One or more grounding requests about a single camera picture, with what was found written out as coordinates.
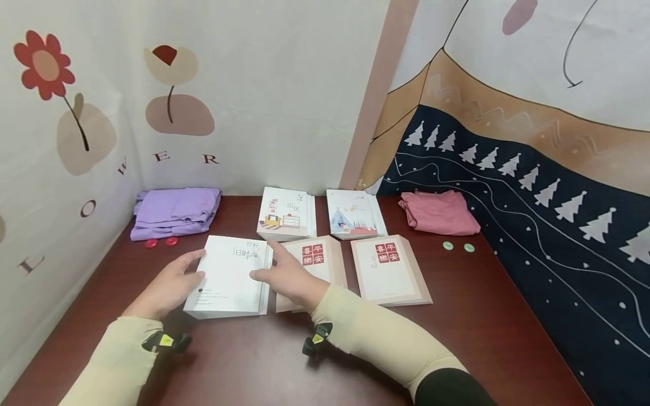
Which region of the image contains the person's left forearm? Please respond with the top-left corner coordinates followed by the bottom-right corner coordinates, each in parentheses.
top-left (58, 316), bottom-right (164, 406)

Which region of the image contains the white book with tent drawing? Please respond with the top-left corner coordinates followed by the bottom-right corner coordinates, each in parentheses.
top-left (326, 189), bottom-right (389, 241)

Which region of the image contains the folded pink cloth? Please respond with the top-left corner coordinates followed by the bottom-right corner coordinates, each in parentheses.
top-left (397, 190), bottom-right (482, 236)

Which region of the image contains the folded purple cloth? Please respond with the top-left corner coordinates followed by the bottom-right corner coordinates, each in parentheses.
top-left (130, 187), bottom-right (223, 242)

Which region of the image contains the person's right hand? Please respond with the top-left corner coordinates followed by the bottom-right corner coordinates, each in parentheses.
top-left (248, 239), bottom-right (331, 314)

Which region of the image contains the plain white book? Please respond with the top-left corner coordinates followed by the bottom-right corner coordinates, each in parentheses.
top-left (183, 235), bottom-right (274, 320)

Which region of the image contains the white book with room drawing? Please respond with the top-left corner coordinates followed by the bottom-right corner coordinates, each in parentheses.
top-left (256, 187), bottom-right (318, 242)

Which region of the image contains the person's right forearm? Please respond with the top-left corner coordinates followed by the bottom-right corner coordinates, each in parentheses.
top-left (310, 284), bottom-right (496, 406)

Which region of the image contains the beige book with red label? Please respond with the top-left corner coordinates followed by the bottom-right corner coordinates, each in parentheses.
top-left (350, 235), bottom-right (433, 307)
top-left (274, 236), bottom-right (349, 314)

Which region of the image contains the black wrist band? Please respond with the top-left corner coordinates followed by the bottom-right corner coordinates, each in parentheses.
top-left (141, 332), bottom-right (194, 355)
top-left (302, 322), bottom-right (335, 357)

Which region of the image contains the person's left hand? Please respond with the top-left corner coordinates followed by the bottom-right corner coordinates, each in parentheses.
top-left (123, 249), bottom-right (207, 323)

